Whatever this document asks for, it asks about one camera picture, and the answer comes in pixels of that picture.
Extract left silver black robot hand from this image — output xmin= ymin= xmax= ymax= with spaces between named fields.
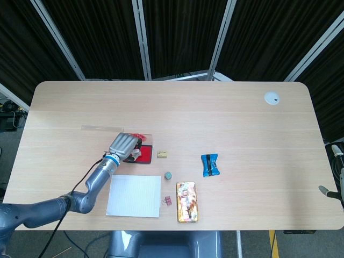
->
xmin=108 ymin=132 xmax=143 ymax=163

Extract right grey white robot hand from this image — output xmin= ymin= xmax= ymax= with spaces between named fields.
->
xmin=318 ymin=144 xmax=344 ymax=207

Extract grey robot base body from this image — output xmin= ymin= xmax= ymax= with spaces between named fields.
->
xmin=107 ymin=230 xmax=224 ymax=258

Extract red ink pad case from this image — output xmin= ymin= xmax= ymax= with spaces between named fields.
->
xmin=123 ymin=132 xmax=154 ymax=164

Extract clear plastic ruler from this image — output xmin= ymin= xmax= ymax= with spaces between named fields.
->
xmin=81 ymin=125 xmax=125 ymax=133

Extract white lined paper pad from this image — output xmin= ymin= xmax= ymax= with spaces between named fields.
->
xmin=105 ymin=175 xmax=162 ymax=218

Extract yellow potato chip box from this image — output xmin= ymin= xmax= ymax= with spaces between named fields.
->
xmin=176 ymin=181 xmax=199 ymax=223

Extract blue snack packet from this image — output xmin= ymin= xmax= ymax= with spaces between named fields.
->
xmin=200 ymin=153 xmax=221 ymax=178

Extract yellow floor tape strip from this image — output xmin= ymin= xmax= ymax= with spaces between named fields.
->
xmin=268 ymin=230 xmax=279 ymax=258

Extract white partition floor bar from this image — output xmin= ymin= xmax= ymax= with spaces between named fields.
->
xmin=155 ymin=70 xmax=234 ymax=82

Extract white table leg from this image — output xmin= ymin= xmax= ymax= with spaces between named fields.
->
xmin=235 ymin=230 xmax=243 ymax=258

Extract black pleated curtain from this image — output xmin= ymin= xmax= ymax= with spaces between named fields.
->
xmin=0 ymin=0 xmax=344 ymax=143

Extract white partition frame post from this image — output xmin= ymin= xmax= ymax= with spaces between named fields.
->
xmin=29 ymin=0 xmax=86 ymax=81
xmin=206 ymin=0 xmax=238 ymax=81
xmin=131 ymin=0 xmax=153 ymax=81
xmin=0 ymin=82 xmax=30 ymax=111
xmin=284 ymin=16 xmax=344 ymax=81

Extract white round cable grommet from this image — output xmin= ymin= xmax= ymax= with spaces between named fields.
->
xmin=263 ymin=91 xmax=281 ymax=106

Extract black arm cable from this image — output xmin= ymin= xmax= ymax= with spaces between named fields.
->
xmin=40 ymin=158 xmax=105 ymax=258

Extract black equipment with cables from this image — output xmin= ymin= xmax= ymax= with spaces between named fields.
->
xmin=0 ymin=98 xmax=27 ymax=132

